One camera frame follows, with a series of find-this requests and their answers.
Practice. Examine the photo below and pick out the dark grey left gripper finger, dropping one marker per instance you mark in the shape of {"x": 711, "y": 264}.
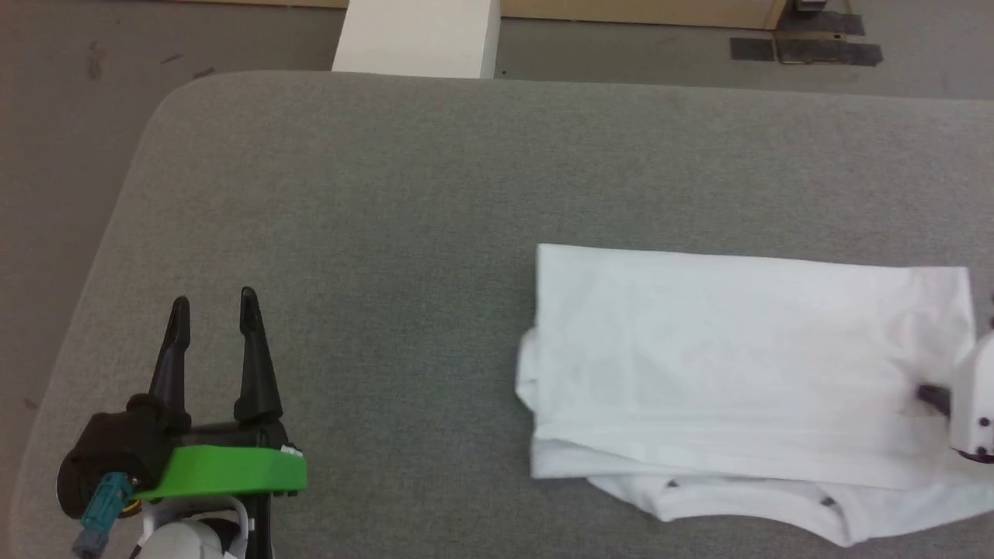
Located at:
{"x": 172, "y": 373}
{"x": 256, "y": 373}

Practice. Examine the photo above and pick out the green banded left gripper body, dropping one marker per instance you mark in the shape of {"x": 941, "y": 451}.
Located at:
{"x": 217, "y": 470}

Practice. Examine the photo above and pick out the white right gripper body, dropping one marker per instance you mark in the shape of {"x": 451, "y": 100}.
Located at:
{"x": 977, "y": 404}

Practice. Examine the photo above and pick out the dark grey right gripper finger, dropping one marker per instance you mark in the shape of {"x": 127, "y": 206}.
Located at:
{"x": 936, "y": 398}

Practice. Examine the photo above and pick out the white long-sleeve shirt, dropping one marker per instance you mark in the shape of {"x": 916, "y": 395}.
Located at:
{"x": 738, "y": 365}

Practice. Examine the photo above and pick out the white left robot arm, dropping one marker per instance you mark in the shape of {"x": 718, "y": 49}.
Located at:
{"x": 194, "y": 539}

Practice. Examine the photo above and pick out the grey fabric sofa cushion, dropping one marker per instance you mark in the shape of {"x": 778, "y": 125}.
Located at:
{"x": 349, "y": 233}

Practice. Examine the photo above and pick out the long black floor tape patch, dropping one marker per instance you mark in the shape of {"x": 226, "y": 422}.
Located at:
{"x": 829, "y": 53}

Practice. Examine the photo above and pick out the white rectangular box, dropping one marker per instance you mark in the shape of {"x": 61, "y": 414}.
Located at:
{"x": 415, "y": 39}

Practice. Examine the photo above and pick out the small black floor tape patch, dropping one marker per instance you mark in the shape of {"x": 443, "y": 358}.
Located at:
{"x": 752, "y": 49}

